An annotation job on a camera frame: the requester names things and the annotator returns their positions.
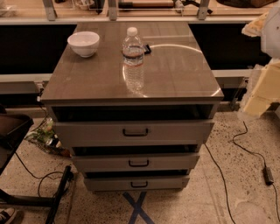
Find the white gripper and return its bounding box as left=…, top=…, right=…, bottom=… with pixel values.
left=237, top=4, right=280, bottom=121

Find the clear plastic water bottle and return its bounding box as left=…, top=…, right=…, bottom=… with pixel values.
left=122, top=27, right=144, bottom=91

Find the white ceramic bowl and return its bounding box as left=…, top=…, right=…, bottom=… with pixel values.
left=67, top=31, right=100, bottom=58

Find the black remote control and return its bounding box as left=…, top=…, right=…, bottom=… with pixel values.
left=143, top=45, right=151, bottom=54

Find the top grey drawer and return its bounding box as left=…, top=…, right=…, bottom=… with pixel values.
left=54, top=120, right=214, bottom=148

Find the grey drawer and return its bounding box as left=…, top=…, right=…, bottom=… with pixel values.
left=54, top=120, right=214, bottom=148
left=84, top=175, right=190, bottom=192
left=73, top=153, right=200, bottom=172

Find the grey drawer cabinet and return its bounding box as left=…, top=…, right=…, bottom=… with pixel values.
left=42, top=22, right=223, bottom=191

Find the middle grey drawer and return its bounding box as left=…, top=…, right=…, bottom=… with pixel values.
left=73, top=153, right=200, bottom=172

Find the bottom grey drawer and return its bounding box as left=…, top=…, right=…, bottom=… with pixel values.
left=84, top=175, right=190, bottom=192

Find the green plant clutter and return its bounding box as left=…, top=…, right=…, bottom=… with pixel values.
left=24, top=117, right=71, bottom=158

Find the black chair base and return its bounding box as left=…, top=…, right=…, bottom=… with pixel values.
left=0, top=104, right=74, bottom=224

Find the black and white sneaker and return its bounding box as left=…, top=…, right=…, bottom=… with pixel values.
left=0, top=207, right=17, bottom=224

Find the black power adapter with cable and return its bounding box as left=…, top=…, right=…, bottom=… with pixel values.
left=232, top=122, right=280, bottom=221

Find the black floor cable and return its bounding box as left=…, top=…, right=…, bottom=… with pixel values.
left=203, top=143, right=236, bottom=224

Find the black cable left floor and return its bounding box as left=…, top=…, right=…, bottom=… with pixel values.
left=14, top=151, right=73, bottom=199

